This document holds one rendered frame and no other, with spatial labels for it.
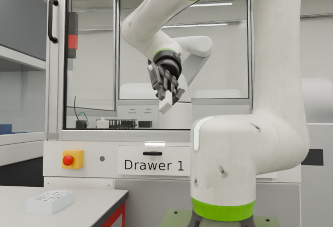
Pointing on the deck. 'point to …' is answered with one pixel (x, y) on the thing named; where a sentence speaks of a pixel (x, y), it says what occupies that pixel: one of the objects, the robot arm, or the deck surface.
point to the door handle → (51, 20)
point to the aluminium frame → (174, 134)
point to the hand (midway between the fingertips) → (165, 101)
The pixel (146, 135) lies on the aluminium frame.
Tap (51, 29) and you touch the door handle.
